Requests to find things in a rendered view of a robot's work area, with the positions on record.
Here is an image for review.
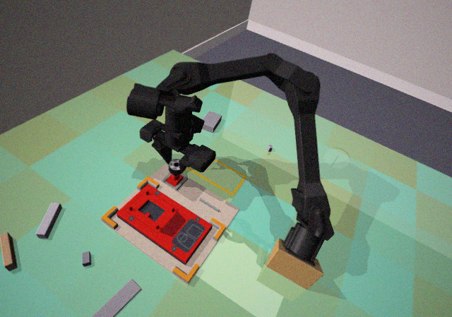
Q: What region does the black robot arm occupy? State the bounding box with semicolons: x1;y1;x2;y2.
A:
126;54;335;266

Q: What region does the black wheel with grey hub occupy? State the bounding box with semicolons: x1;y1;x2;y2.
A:
169;159;183;175

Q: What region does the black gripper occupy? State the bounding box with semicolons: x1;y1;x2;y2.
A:
139;119;216;172

